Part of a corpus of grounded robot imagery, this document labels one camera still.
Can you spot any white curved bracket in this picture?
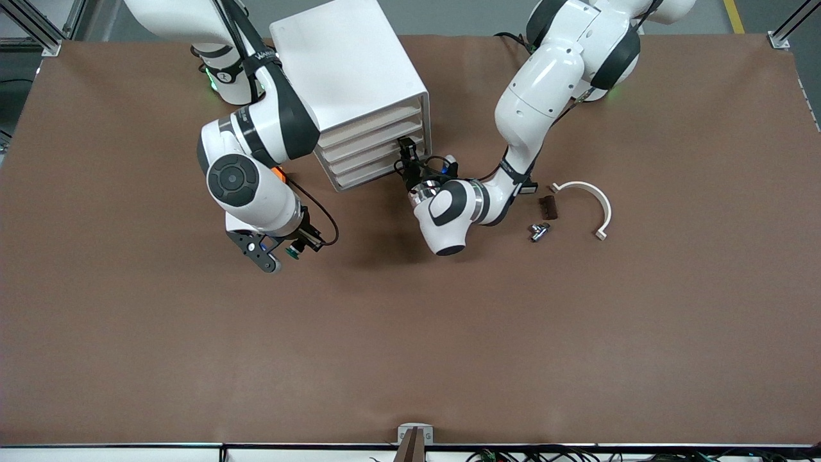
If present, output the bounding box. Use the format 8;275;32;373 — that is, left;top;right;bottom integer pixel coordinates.
550;180;613;242

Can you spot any white drawer cabinet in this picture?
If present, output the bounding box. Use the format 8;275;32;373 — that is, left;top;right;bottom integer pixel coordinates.
269;0;432;193

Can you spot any black arm base cable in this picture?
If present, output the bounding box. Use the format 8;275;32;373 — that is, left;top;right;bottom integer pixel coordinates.
494;31;533;52

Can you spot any black cable bundle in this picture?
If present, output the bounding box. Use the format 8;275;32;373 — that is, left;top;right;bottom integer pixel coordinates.
465;445;821;462

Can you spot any white table edge rail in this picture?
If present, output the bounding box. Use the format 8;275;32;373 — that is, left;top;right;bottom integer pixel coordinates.
0;443;821;462

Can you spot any aluminium frame post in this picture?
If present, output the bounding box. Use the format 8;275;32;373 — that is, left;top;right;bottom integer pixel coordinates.
768;0;821;50
0;0;87;57

